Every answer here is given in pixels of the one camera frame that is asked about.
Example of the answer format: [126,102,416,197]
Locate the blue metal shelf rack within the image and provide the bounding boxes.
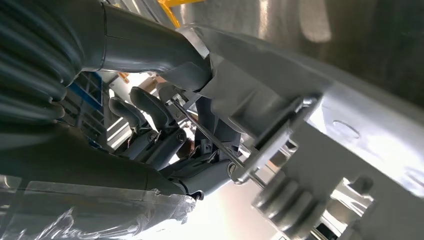
[67,71,104,148]

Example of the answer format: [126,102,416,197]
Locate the cardboard box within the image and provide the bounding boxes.
[144,75,167,94]

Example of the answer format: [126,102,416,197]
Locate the yellow tape marking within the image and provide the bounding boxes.
[157,0,206,29]

